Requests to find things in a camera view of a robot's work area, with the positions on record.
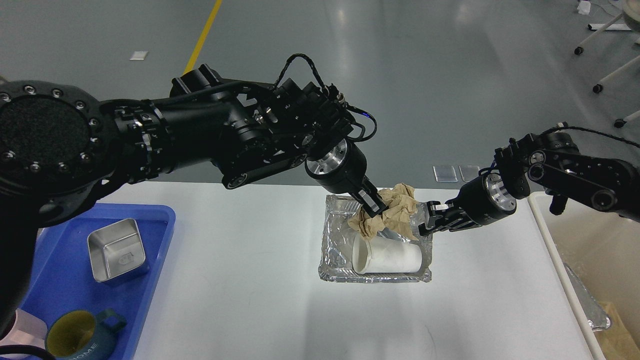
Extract aluminium foil tray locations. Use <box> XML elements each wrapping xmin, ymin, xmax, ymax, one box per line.
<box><xmin>318</xmin><ymin>194</ymin><xmax>433</xmax><ymax>284</ymax></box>

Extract pink mug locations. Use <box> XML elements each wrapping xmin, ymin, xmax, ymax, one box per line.
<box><xmin>1</xmin><ymin>309</ymin><xmax>48</xmax><ymax>350</ymax></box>

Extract brown paper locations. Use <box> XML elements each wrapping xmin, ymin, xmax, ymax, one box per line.
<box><xmin>347</xmin><ymin>183</ymin><xmax>419</xmax><ymax>240</ymax></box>
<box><xmin>594</xmin><ymin>301</ymin><xmax>640</xmax><ymax>360</ymax></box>

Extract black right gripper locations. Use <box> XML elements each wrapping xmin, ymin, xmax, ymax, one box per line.
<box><xmin>418</xmin><ymin>172</ymin><xmax>517</xmax><ymax>237</ymax></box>

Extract brown paper in bin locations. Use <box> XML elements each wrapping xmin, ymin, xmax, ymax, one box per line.
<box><xmin>594</xmin><ymin>301</ymin><xmax>640</xmax><ymax>360</ymax></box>

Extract stainless steel rectangular tin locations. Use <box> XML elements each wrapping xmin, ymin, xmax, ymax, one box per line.
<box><xmin>87</xmin><ymin>218</ymin><xmax>150</xmax><ymax>287</ymax></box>

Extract foil piece in bin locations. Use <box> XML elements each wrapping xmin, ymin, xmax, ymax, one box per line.
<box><xmin>563</xmin><ymin>263</ymin><xmax>613</xmax><ymax>332</ymax></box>

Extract blue plastic tray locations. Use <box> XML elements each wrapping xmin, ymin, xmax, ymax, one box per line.
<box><xmin>20</xmin><ymin>203</ymin><xmax>176</xmax><ymax>360</ymax></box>

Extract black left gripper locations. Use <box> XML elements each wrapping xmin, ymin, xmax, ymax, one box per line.
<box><xmin>305</xmin><ymin>140</ymin><xmax>388</xmax><ymax>217</ymax></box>

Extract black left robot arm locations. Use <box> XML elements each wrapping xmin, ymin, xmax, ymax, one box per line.
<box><xmin>0</xmin><ymin>53</ymin><xmax>387</xmax><ymax>330</ymax></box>

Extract clear floor plate left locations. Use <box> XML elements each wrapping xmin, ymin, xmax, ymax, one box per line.
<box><xmin>432</xmin><ymin>165</ymin><xmax>458</xmax><ymax>183</ymax></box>

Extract white wheeled stand legs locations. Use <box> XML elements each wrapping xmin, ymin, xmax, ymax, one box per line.
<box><xmin>573</xmin><ymin>0</ymin><xmax>640</xmax><ymax>129</ymax></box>

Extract white paper cup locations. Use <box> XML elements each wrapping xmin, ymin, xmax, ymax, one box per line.
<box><xmin>351</xmin><ymin>234</ymin><xmax>423</xmax><ymax>274</ymax></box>

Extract clear floor plate right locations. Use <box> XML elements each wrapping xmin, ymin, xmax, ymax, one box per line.
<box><xmin>458</xmin><ymin>165</ymin><xmax>481</xmax><ymax>183</ymax></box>

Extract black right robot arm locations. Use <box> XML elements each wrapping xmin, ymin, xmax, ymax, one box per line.
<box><xmin>418</xmin><ymin>122</ymin><xmax>640</xmax><ymax>237</ymax></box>

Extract dark teal mug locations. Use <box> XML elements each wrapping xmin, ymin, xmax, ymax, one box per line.
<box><xmin>45</xmin><ymin>308</ymin><xmax>128</xmax><ymax>360</ymax></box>

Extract clear floor plate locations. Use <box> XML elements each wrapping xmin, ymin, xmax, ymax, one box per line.
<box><xmin>458</xmin><ymin>165</ymin><xmax>481</xmax><ymax>183</ymax></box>
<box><xmin>432</xmin><ymin>165</ymin><xmax>458</xmax><ymax>183</ymax></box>

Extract white plastic bin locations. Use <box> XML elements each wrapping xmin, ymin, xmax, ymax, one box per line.
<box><xmin>527</xmin><ymin>191</ymin><xmax>639</xmax><ymax>360</ymax></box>

